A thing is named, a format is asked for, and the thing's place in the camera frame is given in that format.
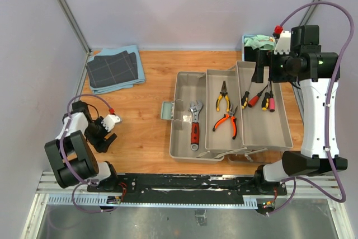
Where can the green cloth in basket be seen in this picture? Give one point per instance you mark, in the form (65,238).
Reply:
(261,42)

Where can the grey plastic tool box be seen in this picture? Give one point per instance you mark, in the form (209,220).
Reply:
(208,122)

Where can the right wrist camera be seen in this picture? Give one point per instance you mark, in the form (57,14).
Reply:
(282,40)

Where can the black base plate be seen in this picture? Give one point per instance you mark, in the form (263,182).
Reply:
(186,189)

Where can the red handled adjustable wrench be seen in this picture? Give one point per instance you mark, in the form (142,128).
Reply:
(195,108)

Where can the aluminium frame rail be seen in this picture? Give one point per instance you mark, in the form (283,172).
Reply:
(190,206)

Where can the dark grey checked cloth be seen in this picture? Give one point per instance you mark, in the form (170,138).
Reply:
(109,70)

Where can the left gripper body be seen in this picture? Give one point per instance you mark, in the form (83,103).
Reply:
(95,132)

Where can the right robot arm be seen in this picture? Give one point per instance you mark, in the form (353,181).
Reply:
(297,56)

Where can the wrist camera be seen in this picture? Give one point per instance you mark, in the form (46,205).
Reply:
(110,120)
(282,40)

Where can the blue plastic basket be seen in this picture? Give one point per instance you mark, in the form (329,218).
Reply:
(246,50)

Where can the pink handled screwdriver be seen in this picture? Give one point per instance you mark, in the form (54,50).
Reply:
(272,105)

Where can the orange handled pliers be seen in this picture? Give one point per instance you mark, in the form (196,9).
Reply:
(230,115)

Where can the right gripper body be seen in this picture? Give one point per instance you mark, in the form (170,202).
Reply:
(279,74)

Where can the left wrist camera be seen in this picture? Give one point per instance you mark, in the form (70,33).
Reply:
(110,120)

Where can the red handled screwdriver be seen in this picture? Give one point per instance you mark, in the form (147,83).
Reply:
(254,100)

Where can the long yellow black screwdriver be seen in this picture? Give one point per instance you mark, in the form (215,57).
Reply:
(266,99)

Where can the short yellow black screwdriver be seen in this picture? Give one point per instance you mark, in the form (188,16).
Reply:
(244,99)

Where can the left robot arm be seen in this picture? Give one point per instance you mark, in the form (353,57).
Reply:
(70,156)

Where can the light blue folded cloth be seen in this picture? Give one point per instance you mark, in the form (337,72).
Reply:
(141,75)

